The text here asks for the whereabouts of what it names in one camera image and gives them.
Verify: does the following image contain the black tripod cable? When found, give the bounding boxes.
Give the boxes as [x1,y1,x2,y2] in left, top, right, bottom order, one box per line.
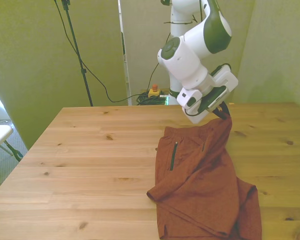
[53,0,140,104]

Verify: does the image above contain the black tripod stand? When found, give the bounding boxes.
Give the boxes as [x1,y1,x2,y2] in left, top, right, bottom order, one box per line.
[61,0,94,107]

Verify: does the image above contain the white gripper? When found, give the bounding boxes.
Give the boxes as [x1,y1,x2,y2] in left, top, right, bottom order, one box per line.
[182,70,239,125]

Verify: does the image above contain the yellow emergency stop button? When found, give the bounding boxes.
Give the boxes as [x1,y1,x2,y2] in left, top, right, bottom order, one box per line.
[147,84,161,98]

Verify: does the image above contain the coiled black cables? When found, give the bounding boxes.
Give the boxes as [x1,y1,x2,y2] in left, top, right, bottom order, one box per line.
[135,91,170,106]

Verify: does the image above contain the white vertical panel edge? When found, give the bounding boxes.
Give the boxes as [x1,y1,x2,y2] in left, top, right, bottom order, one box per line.
[117,0,133,106]

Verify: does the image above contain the rust orange shorts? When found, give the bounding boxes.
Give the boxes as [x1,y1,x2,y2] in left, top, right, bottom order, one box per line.
[146,116,263,240]

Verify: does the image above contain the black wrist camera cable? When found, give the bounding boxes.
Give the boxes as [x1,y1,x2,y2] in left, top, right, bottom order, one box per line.
[149,0,232,118]

